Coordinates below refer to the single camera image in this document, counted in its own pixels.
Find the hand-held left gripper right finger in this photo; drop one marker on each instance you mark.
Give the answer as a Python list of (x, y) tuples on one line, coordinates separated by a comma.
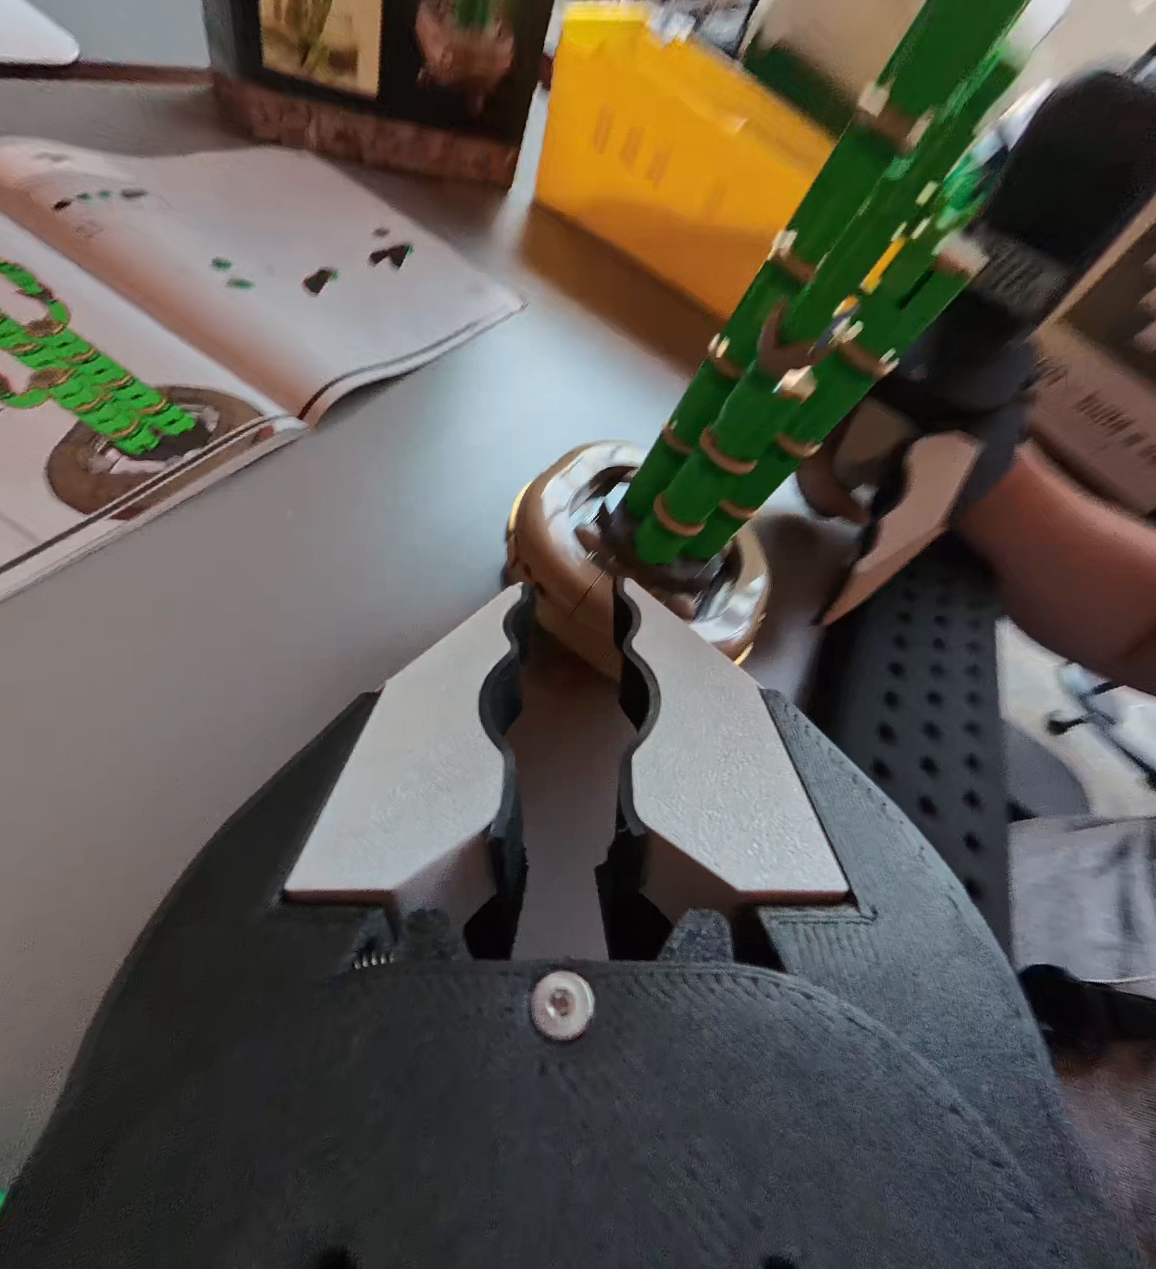
[(726, 792)]

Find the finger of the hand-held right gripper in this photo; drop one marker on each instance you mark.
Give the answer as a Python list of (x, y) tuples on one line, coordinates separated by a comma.
[(919, 515), (875, 431)]

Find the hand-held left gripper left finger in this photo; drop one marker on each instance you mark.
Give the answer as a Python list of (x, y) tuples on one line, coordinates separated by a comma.
[(399, 792)]

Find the green lego bamboo plant model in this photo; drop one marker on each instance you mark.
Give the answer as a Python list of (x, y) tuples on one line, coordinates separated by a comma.
[(736, 417)]

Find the person's right forearm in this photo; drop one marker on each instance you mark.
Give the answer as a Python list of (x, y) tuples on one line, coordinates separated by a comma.
[(1113, 595)]

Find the open lego instruction booklet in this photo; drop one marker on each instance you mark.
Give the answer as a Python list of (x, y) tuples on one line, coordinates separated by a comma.
[(190, 297)]

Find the dark lego set box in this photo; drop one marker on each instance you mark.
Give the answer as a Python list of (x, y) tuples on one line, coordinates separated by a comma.
[(399, 89)]

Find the person's right hand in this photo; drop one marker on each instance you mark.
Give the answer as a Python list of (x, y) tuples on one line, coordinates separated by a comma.
[(829, 490)]

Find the black perforated office chair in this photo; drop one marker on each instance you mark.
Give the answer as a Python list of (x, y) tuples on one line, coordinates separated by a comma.
[(924, 714)]

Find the yellow plastic bin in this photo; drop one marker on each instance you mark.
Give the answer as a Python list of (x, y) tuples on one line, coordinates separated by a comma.
[(636, 178)]

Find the person's grey trousers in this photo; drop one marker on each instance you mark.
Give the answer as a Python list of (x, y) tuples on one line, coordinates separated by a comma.
[(1113, 1140)]

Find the white flat device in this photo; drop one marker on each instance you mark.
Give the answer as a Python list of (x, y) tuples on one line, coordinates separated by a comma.
[(2, 29)]

